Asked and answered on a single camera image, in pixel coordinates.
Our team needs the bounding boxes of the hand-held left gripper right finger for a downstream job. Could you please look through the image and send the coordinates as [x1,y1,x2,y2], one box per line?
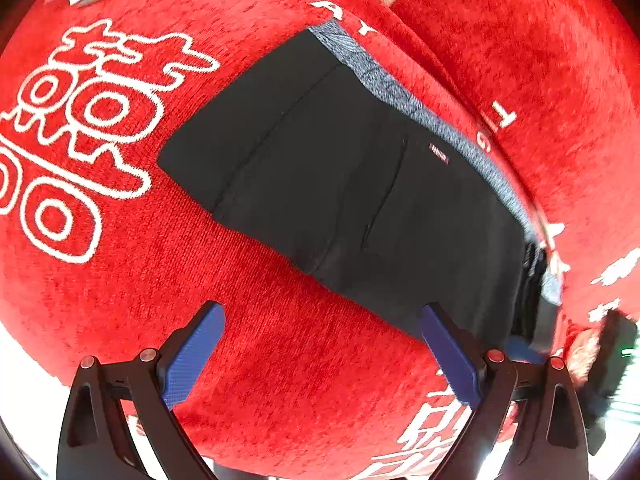
[421,302,593,480]

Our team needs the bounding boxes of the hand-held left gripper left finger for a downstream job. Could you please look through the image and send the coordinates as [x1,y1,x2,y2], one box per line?
[56,301,226,480]

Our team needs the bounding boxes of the person's right hand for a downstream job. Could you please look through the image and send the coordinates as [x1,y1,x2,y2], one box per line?
[567,327,608,392]

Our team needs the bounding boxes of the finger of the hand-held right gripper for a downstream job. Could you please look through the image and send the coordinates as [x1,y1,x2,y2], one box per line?
[505,305,559,363]
[515,240,549,336]

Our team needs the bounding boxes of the black pants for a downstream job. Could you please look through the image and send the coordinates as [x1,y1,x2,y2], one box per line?
[157,29,547,342]

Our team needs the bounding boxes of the red printed sofa seat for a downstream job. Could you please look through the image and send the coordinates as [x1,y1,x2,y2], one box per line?
[0,0,571,480]

